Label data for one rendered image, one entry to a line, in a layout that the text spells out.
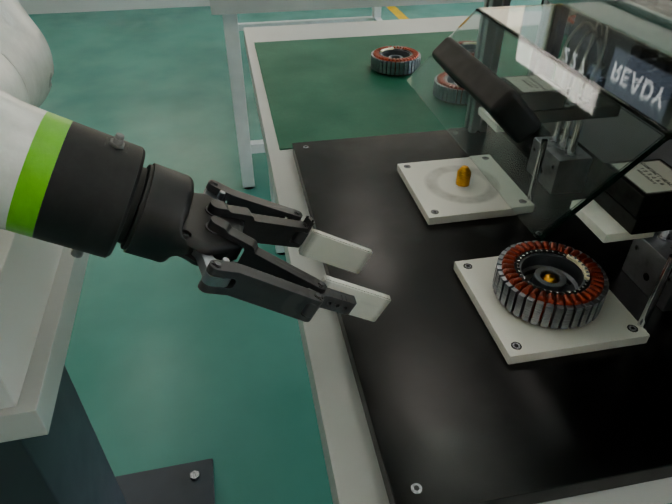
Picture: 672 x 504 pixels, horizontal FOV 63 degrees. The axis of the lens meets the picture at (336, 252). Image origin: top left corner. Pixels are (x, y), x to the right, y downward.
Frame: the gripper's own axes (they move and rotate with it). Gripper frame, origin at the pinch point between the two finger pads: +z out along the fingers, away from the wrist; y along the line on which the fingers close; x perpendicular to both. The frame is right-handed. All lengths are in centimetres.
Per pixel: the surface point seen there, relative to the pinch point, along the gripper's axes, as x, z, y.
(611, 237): 15.1, 19.9, 2.9
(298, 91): -6, 9, -72
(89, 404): -101, -6, -60
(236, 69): -33, 11, -161
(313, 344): -10.1, 1.8, -0.8
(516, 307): 4.4, 17.0, 2.6
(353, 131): -2, 15, -51
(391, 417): -5.6, 5.2, 11.1
